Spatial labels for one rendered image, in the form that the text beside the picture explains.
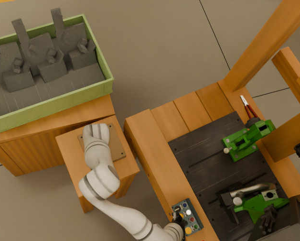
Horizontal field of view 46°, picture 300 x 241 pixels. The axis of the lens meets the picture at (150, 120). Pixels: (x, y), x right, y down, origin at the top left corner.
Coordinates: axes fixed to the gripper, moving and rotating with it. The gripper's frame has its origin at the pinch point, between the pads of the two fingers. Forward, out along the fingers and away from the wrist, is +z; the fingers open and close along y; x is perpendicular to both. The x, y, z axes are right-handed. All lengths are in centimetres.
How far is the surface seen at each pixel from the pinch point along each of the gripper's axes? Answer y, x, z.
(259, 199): 1.6, -31.1, 13.4
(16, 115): 63, 65, -6
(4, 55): 93, 65, -6
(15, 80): 82, 67, 0
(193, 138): 33.4, -6.0, 33.2
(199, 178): 13.9, -5.3, 28.1
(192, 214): -0.2, -0.9, 15.4
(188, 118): 45, -5, 38
